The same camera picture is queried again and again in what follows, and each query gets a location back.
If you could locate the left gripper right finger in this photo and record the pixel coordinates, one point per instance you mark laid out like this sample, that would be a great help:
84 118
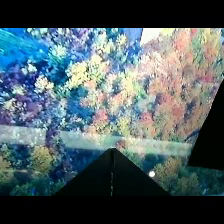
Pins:
133 181

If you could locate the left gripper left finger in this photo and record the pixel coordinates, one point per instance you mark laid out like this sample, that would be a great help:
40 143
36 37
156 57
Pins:
93 181

